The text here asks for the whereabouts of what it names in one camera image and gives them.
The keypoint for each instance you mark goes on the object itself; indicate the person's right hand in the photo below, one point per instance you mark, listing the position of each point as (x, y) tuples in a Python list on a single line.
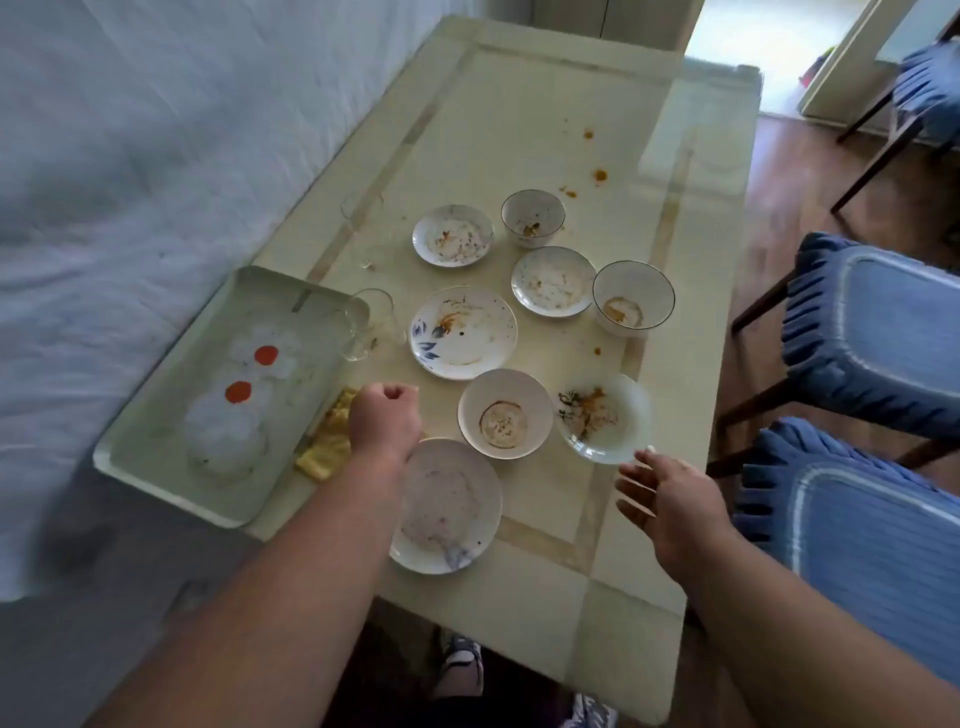
[(686, 517)]

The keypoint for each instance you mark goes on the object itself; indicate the person's left hand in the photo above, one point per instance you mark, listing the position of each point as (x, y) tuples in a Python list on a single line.
[(385, 424)]

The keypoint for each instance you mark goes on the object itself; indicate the person's right thumb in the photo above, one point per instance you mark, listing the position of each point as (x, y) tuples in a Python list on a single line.
[(661, 458)]

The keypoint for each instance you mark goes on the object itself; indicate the person's left fingers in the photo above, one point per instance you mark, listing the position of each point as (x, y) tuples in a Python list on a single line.
[(386, 391)]

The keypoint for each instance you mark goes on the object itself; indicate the yellow cleaning cloth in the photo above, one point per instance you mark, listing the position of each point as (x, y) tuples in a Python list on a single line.
[(328, 442)]

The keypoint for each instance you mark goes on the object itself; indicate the person's right forearm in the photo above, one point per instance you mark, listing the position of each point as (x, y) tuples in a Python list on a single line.
[(810, 645)]

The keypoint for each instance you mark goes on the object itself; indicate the person's left forearm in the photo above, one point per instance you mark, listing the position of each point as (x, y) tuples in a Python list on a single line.
[(285, 600)]

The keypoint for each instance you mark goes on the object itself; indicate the clear drinking glass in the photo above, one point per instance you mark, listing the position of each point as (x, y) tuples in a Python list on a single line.
[(361, 221), (371, 324)]

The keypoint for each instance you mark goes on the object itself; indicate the green herb print plate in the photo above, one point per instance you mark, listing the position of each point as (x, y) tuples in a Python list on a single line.
[(604, 418)]

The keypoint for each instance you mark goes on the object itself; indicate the blue leaf print plate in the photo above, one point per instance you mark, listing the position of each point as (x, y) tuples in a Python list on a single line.
[(463, 332)]

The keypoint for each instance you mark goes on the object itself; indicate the plain white dirty bowl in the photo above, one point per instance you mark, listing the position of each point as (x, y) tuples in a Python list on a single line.
[(505, 414)]

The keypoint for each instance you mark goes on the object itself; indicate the large dirty white plate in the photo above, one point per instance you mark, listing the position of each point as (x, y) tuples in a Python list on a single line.
[(448, 506)]

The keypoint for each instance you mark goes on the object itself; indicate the white flower print tray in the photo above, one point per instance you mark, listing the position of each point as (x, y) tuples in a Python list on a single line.
[(225, 390)]

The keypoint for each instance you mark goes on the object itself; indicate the large gold rim bowl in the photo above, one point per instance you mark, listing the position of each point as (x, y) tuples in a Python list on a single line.
[(634, 297)]

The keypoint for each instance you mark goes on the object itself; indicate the small dirty white plate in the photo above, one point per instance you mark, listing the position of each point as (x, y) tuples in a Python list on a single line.
[(452, 235), (553, 281)]

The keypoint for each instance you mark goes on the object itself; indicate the blue cushioned wooden chair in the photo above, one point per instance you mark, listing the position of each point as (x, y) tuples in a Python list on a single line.
[(919, 97), (870, 330), (862, 532)]

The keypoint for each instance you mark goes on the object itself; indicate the small gold rim bowl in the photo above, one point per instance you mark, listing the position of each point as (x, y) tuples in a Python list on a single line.
[(532, 217)]

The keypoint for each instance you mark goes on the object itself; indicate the person's right sneaker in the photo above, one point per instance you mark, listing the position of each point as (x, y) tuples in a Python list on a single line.
[(592, 712)]

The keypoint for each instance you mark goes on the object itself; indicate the person's sneaker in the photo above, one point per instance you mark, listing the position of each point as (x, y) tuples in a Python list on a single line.
[(461, 664), (592, 712)]

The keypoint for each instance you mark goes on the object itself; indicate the person's left sneaker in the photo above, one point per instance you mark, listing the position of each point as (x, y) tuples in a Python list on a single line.
[(461, 664)]

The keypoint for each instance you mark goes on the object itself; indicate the white fabric sheet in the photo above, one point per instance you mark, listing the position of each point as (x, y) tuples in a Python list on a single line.
[(127, 187)]

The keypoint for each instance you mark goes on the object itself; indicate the white door frame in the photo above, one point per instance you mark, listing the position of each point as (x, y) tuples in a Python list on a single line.
[(844, 64)]

